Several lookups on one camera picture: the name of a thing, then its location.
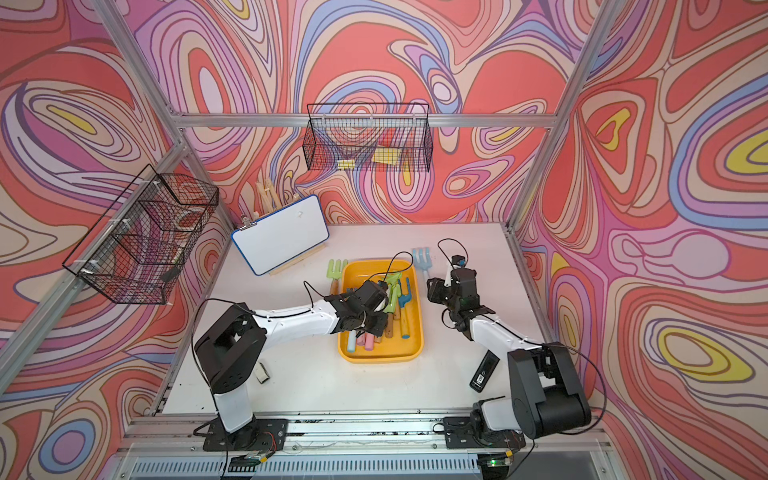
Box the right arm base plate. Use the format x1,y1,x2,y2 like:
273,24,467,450
440,416,526,452

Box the green hand fork wooden handle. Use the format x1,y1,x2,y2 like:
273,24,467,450
384,313,394,338

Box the green three-prong rake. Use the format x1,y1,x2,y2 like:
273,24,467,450
376,273,402,314

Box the small grey clip device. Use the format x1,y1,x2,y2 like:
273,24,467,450
252,362,270,384

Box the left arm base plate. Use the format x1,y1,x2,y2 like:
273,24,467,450
203,418,288,452

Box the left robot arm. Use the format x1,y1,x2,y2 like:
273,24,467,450
192,280,389,434

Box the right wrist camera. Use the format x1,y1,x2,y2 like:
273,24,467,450
445,254,467,286

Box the yellow plastic storage tray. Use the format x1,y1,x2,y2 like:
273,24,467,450
337,259,424,364

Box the black wire basket back wall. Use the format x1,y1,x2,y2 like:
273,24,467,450
302,101,434,172

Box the green circuit board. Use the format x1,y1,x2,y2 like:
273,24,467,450
228,455,270,473

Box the wooden whiteboard stand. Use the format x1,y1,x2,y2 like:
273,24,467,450
269,243,326,276

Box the small yellow block in basket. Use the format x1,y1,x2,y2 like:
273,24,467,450
336,159,356,170

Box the teal cultivator yellow handle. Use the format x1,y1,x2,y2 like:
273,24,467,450
398,278,413,340

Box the purple cultivator pink handle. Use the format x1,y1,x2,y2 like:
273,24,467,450
356,333,376,351

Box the black wire basket left wall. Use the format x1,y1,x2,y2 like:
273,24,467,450
62,166,219,305

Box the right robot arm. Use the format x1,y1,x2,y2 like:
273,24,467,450
426,268,592,439

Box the aluminium front rail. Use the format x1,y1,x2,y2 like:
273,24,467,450
103,410,629,479

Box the black handheld scanner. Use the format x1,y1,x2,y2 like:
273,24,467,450
469,350,500,393

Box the black wire basket wall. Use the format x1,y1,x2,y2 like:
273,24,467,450
62,166,219,305
302,101,434,172

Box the green rake wooden handle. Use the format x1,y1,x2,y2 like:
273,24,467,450
326,259,348,295

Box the wooden utensils behind whiteboard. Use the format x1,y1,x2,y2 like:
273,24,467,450
241,178,300,228

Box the yellow sponge in basket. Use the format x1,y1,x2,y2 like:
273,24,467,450
372,146,402,166

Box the blue framed whiteboard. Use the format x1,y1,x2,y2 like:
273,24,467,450
231,195,330,276

